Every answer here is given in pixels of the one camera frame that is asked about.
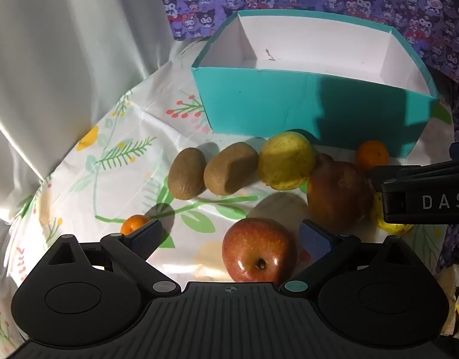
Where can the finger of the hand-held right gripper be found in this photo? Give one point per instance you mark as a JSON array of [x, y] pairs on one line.
[[420, 175]]

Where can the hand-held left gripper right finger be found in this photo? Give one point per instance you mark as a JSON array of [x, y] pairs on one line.
[[316, 240]]

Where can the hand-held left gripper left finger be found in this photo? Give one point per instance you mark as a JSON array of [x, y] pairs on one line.
[[147, 237]]

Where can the red apple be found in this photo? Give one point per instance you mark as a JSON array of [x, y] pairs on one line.
[[257, 248]]

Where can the brown kiwi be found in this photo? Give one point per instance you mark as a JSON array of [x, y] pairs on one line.
[[231, 168], [186, 174]]

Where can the teal cardboard box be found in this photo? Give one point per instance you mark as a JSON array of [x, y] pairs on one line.
[[270, 101]]

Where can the small orange mandarin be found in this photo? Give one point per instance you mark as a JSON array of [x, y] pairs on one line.
[[132, 225], [371, 155]]

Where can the yellow lemon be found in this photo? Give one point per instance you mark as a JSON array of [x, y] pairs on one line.
[[391, 228]]

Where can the red-brown pear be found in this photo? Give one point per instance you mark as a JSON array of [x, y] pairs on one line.
[[337, 190]]

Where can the floral white tablecloth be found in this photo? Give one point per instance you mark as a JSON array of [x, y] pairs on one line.
[[121, 179]]

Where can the yellow-green apple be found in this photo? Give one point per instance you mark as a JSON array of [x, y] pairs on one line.
[[285, 160]]

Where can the white curtain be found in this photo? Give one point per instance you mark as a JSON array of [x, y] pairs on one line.
[[65, 63]]

